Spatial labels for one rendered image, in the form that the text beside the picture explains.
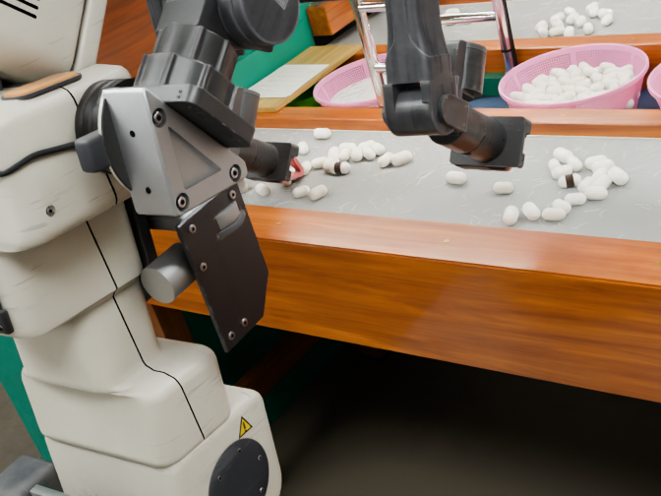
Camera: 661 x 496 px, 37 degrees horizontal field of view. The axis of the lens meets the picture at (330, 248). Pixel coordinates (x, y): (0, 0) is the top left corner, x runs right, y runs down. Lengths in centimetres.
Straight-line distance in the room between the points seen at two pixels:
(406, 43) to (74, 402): 54
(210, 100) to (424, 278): 64
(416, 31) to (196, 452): 52
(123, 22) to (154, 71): 115
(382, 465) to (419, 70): 126
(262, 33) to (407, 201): 75
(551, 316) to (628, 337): 10
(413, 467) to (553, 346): 90
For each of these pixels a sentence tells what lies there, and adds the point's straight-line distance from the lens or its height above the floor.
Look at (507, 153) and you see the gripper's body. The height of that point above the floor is 91.
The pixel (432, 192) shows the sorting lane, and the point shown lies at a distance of 158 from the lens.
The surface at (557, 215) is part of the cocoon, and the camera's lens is 141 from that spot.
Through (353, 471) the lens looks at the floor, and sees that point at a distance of 222.
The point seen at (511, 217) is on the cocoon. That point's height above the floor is 76.
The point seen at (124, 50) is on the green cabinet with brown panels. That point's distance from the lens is 199.
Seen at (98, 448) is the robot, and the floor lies 82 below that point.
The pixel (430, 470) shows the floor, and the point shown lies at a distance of 216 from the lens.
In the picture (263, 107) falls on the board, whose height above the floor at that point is 78.
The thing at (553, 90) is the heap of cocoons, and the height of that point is 74.
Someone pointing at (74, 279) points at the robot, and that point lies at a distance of 97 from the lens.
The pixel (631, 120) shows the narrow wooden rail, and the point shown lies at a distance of 163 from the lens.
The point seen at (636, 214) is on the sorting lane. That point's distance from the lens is 141.
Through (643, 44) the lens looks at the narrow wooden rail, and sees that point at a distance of 193.
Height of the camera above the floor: 144
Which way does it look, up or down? 28 degrees down
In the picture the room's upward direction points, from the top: 18 degrees counter-clockwise
